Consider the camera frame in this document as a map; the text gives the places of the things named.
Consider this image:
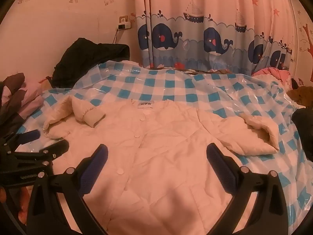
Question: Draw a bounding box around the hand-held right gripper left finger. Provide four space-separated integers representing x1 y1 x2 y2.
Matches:
26 144 115 235

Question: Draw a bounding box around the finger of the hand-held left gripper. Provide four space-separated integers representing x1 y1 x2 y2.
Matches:
10 139 70 163
0 130 41 152

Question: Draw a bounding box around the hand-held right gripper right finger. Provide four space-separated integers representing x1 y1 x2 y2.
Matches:
206 144 290 235

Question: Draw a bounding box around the white quilted jacket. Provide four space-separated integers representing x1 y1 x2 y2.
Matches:
43 95 280 235

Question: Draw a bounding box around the brown and lilac patterned cloth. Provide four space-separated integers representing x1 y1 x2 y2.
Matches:
0 73 43 137

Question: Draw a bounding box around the pink garment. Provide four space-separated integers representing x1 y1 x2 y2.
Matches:
21 78 53 118

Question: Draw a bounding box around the black jacket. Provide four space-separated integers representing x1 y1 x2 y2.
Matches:
52 38 130 89

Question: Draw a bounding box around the dark cloth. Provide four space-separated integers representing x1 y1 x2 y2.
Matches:
292 108 313 162

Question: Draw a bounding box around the blue checkered plastic sheet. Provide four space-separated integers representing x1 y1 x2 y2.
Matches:
15 60 311 226

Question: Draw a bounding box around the pink ruffled cloth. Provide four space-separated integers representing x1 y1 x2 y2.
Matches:
252 67 291 84

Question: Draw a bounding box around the brown plush toy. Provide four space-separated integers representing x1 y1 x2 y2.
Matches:
286 86 313 108

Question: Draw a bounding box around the whale print curtain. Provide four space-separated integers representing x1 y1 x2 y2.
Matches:
133 0 297 72

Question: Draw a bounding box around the wall socket with charger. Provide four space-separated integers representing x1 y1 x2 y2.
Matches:
118 15 132 30

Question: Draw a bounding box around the red tree wall sticker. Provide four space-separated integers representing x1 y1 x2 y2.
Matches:
297 23 313 52

